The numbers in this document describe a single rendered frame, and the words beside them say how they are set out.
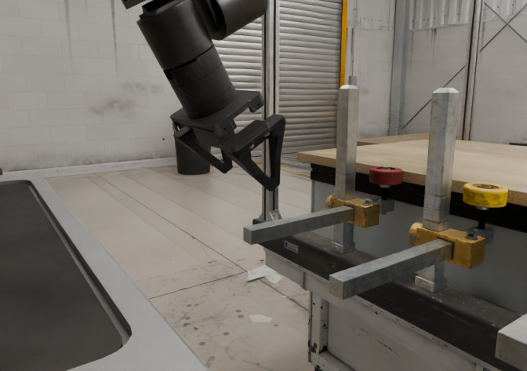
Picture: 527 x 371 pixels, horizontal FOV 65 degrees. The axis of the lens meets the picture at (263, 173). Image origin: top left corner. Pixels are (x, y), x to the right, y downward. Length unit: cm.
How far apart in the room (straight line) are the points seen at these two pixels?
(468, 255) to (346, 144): 36
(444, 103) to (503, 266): 42
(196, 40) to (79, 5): 599
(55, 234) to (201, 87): 27
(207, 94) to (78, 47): 590
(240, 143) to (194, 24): 12
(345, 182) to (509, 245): 38
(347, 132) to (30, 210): 86
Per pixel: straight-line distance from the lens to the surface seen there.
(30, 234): 18
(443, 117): 85
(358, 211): 99
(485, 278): 112
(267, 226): 85
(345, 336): 156
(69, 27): 631
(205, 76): 41
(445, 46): 938
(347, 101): 100
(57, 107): 621
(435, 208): 88
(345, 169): 102
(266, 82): 125
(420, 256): 79
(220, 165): 52
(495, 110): 880
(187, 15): 41
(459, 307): 89
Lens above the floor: 109
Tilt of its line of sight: 11 degrees down
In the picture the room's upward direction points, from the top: straight up
